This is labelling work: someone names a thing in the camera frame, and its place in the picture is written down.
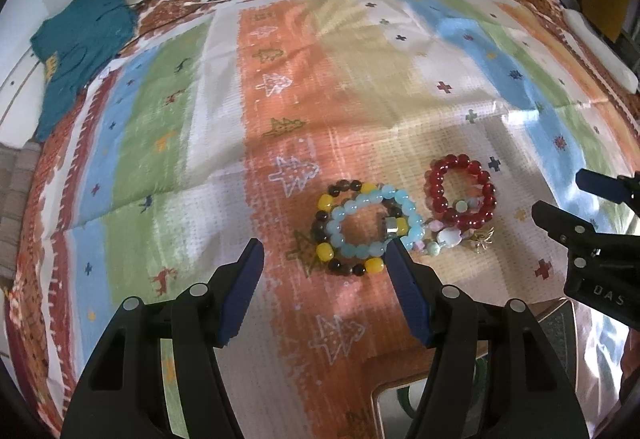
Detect red bead bracelet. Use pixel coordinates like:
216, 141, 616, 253
424, 154, 497, 229

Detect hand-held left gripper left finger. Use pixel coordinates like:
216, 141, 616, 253
60, 238, 265, 439

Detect light blue bead bracelet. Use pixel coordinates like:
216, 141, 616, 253
326, 184, 426, 261

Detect brown and yellow bead bracelet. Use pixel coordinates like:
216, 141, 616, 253
310, 179, 408, 278

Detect teal cloth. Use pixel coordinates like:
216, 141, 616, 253
30, 0, 139, 142

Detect striped patterned blanket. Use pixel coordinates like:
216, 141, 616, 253
5, 0, 640, 439

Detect pastel charm bead bracelet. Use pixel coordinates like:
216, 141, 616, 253
410, 199, 499, 261

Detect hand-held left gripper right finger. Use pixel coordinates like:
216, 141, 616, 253
387, 238, 591, 439

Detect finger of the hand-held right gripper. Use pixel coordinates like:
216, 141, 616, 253
531, 200, 640, 271
575, 168, 640, 216

